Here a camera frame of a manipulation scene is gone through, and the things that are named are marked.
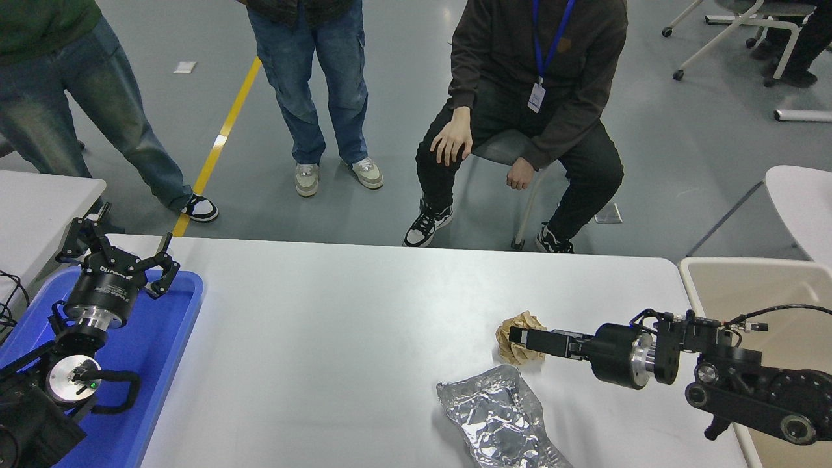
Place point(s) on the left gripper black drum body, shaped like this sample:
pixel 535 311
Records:
pixel 104 289

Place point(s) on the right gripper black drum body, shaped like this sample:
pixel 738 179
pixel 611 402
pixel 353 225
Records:
pixel 611 354

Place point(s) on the tan paper ball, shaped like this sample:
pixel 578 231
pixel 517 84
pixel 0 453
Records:
pixel 520 320

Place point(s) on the silver foil tray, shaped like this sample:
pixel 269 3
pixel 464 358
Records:
pixel 500 422

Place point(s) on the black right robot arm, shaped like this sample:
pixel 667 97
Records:
pixel 767 396

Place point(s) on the seated person's left hand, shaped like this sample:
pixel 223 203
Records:
pixel 521 175

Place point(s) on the seated person's right hand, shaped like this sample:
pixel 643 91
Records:
pixel 452 140

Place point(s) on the white side table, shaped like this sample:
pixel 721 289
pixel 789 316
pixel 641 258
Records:
pixel 39 208

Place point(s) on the blue plastic tray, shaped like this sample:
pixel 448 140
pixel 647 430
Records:
pixel 156 364

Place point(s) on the metal floor socket plate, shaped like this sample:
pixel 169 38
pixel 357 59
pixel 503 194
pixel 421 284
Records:
pixel 611 216

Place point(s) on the large pale bin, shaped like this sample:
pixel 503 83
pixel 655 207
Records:
pixel 747 286

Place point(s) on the standing person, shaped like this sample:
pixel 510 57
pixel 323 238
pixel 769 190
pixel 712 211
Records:
pixel 65 78
pixel 312 65

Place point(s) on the grey chair with white legs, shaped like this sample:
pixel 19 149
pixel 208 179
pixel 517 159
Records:
pixel 500 146

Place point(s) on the seated person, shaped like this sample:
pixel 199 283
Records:
pixel 507 45

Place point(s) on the white bar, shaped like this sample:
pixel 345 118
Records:
pixel 803 116

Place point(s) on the white-framed office chair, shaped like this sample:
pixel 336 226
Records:
pixel 741 16

